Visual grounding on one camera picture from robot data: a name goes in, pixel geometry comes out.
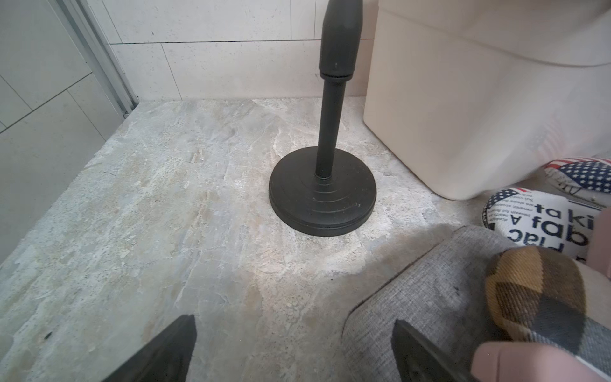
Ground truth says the grey fabric glasses case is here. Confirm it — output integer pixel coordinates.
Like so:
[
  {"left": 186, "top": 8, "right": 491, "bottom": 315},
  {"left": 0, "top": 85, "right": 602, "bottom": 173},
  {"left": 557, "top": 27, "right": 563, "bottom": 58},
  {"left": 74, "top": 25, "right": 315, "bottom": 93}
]
[{"left": 341, "top": 226, "right": 516, "bottom": 381}]

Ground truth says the cream plastic storage box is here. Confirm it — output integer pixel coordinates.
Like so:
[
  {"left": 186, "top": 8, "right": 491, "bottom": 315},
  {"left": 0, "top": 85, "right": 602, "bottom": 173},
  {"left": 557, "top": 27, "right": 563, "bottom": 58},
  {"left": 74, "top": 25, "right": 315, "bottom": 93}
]
[{"left": 364, "top": 1, "right": 610, "bottom": 200}]

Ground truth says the pink glasses case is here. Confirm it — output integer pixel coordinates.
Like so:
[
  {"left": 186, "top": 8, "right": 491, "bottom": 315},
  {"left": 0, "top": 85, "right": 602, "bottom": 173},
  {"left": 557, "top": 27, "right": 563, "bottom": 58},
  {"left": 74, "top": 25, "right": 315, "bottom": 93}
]
[
  {"left": 586, "top": 207, "right": 611, "bottom": 279},
  {"left": 470, "top": 342, "right": 610, "bottom": 382}
]

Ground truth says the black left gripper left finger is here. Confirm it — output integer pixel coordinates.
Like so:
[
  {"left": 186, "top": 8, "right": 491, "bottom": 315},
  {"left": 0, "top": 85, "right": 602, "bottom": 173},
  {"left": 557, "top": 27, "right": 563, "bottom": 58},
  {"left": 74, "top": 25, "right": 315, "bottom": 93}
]
[{"left": 103, "top": 315, "right": 197, "bottom": 382}]

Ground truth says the black microphone stand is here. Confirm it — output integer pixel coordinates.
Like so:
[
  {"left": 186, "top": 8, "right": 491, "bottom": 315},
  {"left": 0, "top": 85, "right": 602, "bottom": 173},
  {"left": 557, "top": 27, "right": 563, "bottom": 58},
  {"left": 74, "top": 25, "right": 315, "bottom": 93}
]
[{"left": 268, "top": 1, "right": 376, "bottom": 237}]

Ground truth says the brown plaid glasses case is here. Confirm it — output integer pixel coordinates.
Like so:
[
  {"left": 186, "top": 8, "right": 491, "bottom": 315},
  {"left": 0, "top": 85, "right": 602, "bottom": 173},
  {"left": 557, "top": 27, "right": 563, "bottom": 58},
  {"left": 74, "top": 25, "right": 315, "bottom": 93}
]
[{"left": 485, "top": 246, "right": 610, "bottom": 379}]

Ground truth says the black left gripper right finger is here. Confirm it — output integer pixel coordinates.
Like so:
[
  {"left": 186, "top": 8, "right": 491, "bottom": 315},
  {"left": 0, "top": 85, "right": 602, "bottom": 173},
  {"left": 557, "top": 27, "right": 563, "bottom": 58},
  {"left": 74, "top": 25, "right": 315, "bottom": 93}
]
[{"left": 391, "top": 320, "right": 477, "bottom": 382}]

